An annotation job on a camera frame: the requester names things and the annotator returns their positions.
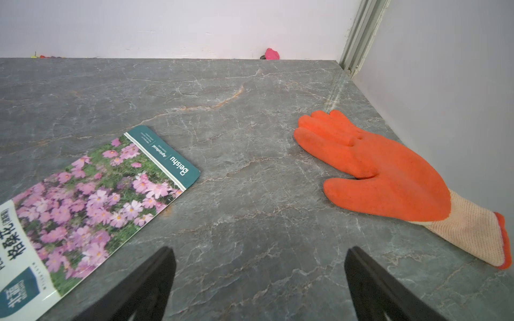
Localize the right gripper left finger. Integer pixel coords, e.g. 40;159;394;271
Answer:
74;247;177;320

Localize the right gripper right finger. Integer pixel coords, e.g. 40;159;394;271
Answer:
344;246;445;320

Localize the flower seed packet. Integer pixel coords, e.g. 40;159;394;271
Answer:
1;126;200;320

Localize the pink small ball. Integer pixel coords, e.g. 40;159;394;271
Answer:
262;48;281;60

